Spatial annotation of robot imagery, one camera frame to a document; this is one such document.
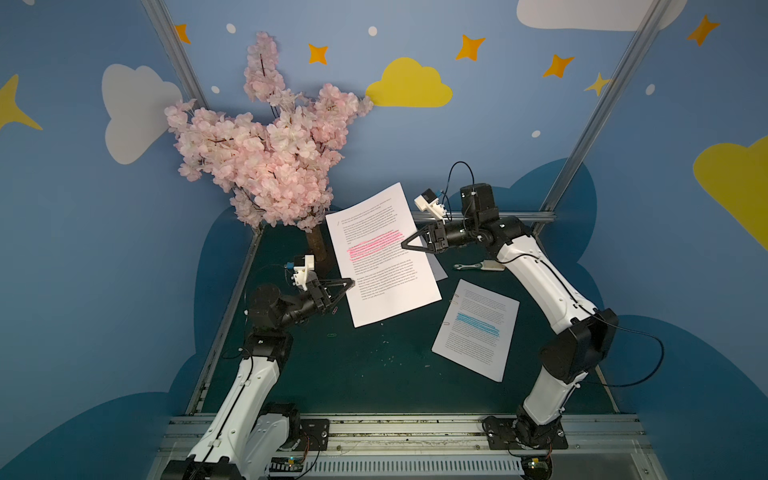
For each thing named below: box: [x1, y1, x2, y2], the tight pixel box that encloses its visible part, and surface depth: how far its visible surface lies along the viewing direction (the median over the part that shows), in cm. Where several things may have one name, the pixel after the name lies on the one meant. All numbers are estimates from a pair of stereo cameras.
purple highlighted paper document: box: [426, 252, 449, 281], surface depth 112 cm
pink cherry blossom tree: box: [165, 31, 373, 265], surface depth 66 cm
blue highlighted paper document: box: [431, 278, 520, 383], surface depth 95 cm
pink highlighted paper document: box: [325, 182, 443, 328], surface depth 71 cm
